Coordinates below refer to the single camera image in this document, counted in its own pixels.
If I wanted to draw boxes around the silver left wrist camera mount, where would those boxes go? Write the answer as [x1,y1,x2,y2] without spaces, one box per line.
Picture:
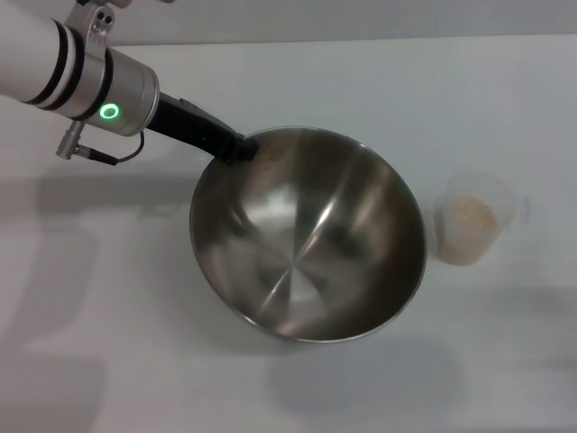
[62,0,178,51]

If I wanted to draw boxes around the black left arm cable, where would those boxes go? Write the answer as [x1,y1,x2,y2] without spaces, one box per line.
[55,121,146,167]

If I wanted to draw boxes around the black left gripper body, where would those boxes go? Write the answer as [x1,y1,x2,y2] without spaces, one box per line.
[147,91,248,157]

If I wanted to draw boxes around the stainless steel mixing bowl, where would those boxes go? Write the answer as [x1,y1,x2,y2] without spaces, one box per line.
[188,125,427,345]

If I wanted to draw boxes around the white rice grains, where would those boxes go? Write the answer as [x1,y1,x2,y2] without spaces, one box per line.
[439,194,499,265]

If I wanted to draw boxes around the clear plastic measuring cup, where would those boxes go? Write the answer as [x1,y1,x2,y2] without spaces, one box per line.
[433,172,533,267]

